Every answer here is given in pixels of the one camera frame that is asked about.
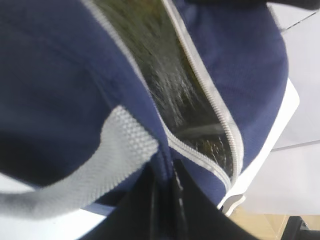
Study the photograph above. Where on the navy blue lunch bag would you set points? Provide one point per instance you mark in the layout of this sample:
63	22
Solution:
94	91

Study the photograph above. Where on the black stand under table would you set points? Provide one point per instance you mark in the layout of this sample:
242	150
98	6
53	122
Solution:
297	229

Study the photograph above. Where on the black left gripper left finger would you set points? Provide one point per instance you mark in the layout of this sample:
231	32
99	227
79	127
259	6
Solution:
137	217

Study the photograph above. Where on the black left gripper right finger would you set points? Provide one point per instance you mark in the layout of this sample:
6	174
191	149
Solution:
197	218

